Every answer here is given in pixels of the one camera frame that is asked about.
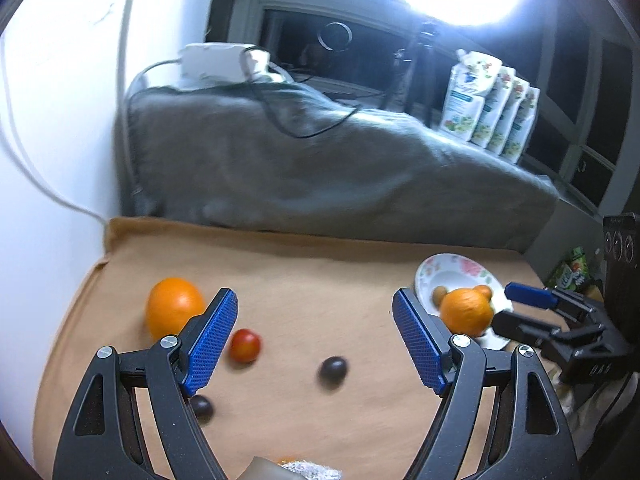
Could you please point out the tan table cloth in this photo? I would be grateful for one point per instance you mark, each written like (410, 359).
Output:
(325, 300)

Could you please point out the bumpy tangerine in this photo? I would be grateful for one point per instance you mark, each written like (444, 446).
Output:
(465, 310)

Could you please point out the dark plum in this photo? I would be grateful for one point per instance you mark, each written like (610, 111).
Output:
(332, 371)

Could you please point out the green printed bag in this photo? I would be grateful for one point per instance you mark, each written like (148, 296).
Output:
(575, 272)

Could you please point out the white spouted refill pouch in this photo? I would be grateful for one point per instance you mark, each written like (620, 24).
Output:
(465, 100)
(497, 115)
(525, 135)
(512, 127)

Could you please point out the dark purple grape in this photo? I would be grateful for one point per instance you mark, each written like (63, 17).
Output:
(205, 407)

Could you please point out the grey blanket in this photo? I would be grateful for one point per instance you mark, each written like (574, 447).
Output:
(300, 185)

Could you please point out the large orange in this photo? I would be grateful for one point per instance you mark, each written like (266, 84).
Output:
(170, 305)

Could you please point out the grey plastic wrapper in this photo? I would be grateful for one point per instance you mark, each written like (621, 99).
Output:
(300, 472)

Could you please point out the small tan round fruit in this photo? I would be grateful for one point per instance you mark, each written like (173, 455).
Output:
(440, 294)
(483, 290)

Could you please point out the white cabinet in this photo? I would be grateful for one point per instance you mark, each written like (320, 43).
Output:
(60, 110)

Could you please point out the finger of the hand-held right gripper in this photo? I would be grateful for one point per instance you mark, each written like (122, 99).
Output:
(525, 294)
(515, 327)

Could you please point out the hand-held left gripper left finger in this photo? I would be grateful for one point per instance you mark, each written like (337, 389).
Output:
(212, 340)

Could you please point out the red cherry tomato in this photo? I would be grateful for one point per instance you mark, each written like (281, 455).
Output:
(246, 346)

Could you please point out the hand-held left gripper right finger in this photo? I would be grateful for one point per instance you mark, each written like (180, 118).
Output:
(420, 345)

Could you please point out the white power adapter box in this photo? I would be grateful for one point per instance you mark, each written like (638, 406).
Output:
(210, 62)

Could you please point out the black tripod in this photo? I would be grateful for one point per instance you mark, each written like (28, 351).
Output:
(420, 60)

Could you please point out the floral white plate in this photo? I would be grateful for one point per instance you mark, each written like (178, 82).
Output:
(450, 270)

